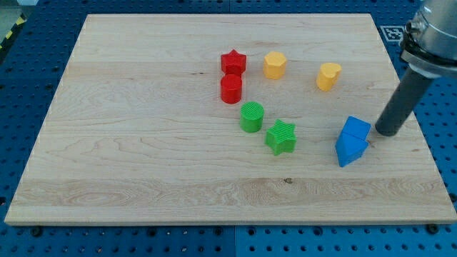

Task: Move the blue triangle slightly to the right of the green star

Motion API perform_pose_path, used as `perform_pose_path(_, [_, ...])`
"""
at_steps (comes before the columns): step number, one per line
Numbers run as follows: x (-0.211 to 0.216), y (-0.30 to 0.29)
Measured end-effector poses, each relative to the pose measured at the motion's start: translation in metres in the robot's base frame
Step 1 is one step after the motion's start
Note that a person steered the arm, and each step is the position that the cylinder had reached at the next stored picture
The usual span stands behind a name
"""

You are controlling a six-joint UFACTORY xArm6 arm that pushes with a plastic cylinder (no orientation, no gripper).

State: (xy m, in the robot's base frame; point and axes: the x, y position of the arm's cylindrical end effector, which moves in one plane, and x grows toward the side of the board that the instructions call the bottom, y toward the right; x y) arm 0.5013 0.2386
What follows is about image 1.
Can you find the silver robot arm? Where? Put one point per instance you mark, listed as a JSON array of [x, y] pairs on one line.
[[429, 42]]

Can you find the green star block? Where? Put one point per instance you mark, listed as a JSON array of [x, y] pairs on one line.
[[281, 138]]

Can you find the red star block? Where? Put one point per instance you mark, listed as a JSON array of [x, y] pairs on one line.
[[233, 63]]

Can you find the blue triangle block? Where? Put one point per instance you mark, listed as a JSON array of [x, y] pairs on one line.
[[349, 148]]

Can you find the green cylinder block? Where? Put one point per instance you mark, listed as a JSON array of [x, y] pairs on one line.
[[251, 116]]

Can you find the red cylinder block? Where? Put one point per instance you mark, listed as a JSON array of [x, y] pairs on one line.
[[231, 88]]

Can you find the wooden board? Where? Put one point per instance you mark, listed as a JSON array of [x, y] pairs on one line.
[[137, 133]]

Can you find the yellow hexagon block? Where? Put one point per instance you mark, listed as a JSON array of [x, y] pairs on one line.
[[274, 65]]

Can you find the yellow heart block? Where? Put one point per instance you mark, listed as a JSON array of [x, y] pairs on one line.
[[328, 75]]

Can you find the blue cube block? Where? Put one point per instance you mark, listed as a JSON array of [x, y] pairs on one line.
[[356, 127]]

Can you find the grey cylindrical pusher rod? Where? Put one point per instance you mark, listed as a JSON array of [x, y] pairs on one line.
[[413, 85]]

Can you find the white fiducial marker tag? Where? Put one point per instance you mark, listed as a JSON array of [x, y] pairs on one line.
[[392, 33]]

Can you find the yellow black hazard tape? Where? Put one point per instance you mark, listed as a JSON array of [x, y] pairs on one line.
[[14, 31]]

